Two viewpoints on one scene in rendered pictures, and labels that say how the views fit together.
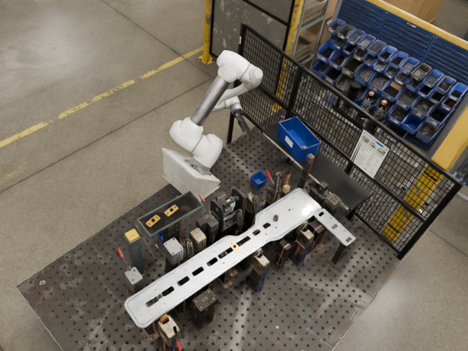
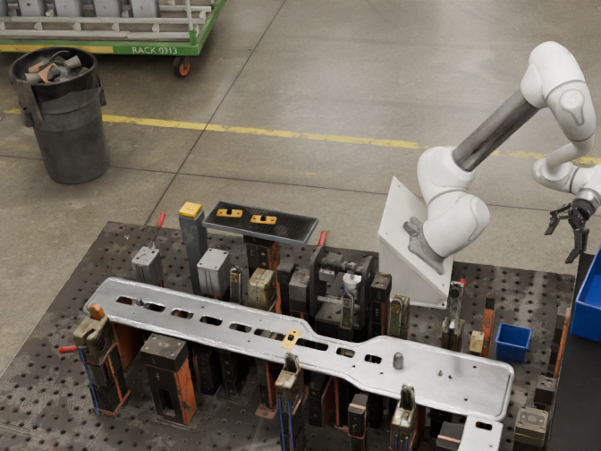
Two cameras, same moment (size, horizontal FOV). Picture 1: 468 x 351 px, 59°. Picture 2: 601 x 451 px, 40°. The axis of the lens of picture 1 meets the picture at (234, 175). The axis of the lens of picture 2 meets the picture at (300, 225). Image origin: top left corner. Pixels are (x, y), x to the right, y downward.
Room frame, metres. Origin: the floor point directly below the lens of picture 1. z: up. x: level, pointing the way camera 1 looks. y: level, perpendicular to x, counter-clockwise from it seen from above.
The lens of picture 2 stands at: (0.67, -1.77, 2.84)
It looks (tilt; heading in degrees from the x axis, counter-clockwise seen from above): 38 degrees down; 68
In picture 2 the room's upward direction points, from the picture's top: 3 degrees counter-clockwise
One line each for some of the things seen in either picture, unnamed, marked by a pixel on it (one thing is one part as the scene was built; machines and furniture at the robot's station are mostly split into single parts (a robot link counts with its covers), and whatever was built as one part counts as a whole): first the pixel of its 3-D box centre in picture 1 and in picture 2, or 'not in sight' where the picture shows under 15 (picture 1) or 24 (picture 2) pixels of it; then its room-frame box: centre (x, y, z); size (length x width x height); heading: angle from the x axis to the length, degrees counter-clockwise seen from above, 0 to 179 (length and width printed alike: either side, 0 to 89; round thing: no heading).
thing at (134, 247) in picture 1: (135, 255); (198, 261); (1.18, 0.51, 0.92); 0.08 x 0.08 x 0.44; 46
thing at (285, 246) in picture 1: (281, 255); (359, 437); (1.37, -0.38, 0.84); 0.11 x 0.08 x 0.29; 46
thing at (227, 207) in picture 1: (225, 220); (342, 315); (1.51, 0.01, 0.94); 0.18 x 0.13 x 0.49; 136
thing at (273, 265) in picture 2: (171, 233); (265, 274); (1.37, 0.33, 0.92); 0.10 x 0.08 x 0.45; 136
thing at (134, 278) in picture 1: (136, 289); (153, 293); (0.99, 0.46, 0.88); 0.11 x 0.10 x 0.36; 46
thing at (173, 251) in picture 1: (173, 262); (220, 304); (1.18, 0.28, 0.90); 0.13 x 0.10 x 0.41; 46
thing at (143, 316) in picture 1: (232, 249); (283, 340); (1.28, -0.06, 1.00); 1.38 x 0.22 x 0.02; 136
